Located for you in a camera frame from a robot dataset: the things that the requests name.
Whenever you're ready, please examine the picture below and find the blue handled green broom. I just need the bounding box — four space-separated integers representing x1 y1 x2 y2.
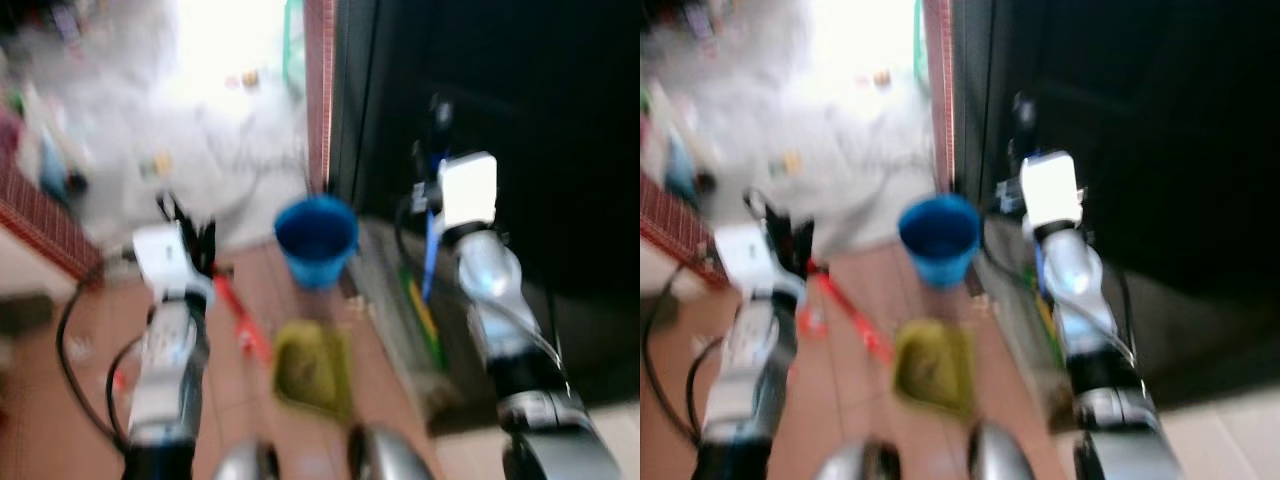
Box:
399 205 448 373
1030 238 1063 366

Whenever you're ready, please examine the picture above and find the olive dustpan with red handle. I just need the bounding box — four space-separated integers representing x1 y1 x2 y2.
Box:
804 262 978 418
210 270 354 418

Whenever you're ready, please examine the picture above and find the blue plastic bucket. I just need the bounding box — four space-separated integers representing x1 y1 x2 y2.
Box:
272 194 360 292
897 192 984 292

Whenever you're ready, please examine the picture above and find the green plastic stool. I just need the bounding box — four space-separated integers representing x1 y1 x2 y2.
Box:
911 0 927 87
282 0 307 97

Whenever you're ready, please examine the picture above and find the silver left robot leg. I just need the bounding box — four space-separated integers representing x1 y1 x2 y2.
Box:
814 440 902 480
214 440 282 480

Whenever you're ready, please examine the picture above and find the silver robot leg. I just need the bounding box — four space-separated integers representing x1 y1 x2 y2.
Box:
214 440 282 480
967 421 1037 480
814 440 902 480
347 424 437 480

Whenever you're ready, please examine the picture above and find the silver right robot leg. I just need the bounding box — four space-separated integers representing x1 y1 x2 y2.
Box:
967 421 1037 480
347 424 437 480

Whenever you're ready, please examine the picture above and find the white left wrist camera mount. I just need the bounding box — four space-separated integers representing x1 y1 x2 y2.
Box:
714 221 783 303
132 222 193 303

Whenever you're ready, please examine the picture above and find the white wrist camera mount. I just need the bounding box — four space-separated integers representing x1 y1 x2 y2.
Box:
714 221 783 303
1017 150 1084 230
132 222 193 303
437 152 500 232

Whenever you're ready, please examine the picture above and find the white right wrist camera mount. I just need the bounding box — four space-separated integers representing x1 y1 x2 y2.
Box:
1017 150 1084 230
437 152 500 232

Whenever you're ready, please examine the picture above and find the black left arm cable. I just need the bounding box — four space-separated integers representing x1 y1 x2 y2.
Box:
54 248 153 453
641 262 733 443

